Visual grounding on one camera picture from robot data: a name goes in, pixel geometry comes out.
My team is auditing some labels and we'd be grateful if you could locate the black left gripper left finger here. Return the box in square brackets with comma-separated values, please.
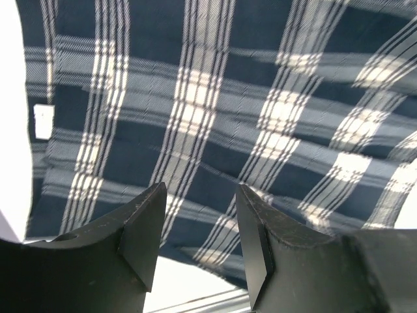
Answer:
[1, 183, 167, 312]

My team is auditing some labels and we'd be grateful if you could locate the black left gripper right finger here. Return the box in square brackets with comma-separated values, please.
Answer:
[236, 185, 416, 312]

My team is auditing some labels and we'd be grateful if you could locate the navy plaid skirt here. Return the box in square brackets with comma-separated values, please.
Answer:
[17, 1, 416, 287]

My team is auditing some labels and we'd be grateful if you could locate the aluminium rail frame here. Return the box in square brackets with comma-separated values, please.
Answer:
[144, 289, 252, 312]

